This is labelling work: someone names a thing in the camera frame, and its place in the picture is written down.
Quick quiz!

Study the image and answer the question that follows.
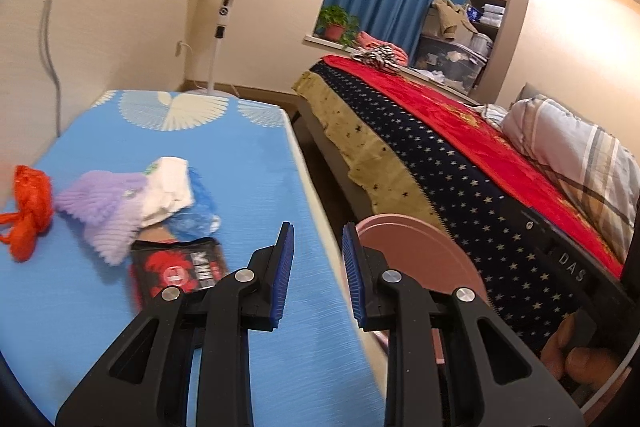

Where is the wall bookshelf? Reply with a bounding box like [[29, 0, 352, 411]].
[[469, 0, 528, 103]]

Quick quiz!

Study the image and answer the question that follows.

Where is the navy star bedsheet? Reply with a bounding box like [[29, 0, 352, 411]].
[[294, 55, 632, 350]]

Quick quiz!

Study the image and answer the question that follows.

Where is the right human hand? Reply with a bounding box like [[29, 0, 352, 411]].
[[540, 314, 620, 390]]

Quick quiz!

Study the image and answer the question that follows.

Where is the pink folded clothing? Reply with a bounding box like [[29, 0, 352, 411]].
[[356, 31, 409, 67]]

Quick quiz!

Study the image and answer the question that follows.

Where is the orange plastic bag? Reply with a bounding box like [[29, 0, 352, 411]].
[[1, 165, 53, 262]]

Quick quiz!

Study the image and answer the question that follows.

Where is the red blanket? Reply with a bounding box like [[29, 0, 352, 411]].
[[311, 55, 623, 277]]

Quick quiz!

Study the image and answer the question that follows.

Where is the purple bubble wrap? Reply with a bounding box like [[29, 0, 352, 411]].
[[54, 170, 148, 265]]

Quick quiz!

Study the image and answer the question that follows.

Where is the khaki jacket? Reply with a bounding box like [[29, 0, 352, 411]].
[[432, 0, 477, 46]]

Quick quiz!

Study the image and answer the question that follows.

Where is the white paper bag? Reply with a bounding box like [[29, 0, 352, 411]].
[[141, 156, 194, 228]]

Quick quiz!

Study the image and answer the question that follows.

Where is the blue plastic bag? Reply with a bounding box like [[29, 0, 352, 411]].
[[164, 167, 221, 242]]

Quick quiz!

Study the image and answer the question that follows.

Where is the clear storage box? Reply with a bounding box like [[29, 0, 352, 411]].
[[412, 35, 487, 94]]

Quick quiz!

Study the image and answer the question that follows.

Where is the striped clothing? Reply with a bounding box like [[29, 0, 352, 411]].
[[350, 48, 401, 75]]

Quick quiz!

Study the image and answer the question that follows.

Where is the black crab snack packet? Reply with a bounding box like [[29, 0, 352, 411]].
[[129, 237, 229, 309]]

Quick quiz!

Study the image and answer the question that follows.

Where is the potted green plant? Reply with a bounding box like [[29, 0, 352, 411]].
[[314, 5, 359, 48]]

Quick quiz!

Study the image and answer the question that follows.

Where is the pink trash bin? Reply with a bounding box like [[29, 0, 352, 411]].
[[354, 213, 497, 365]]

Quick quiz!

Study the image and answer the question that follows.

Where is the plaid pillow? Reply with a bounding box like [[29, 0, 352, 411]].
[[501, 94, 639, 262]]

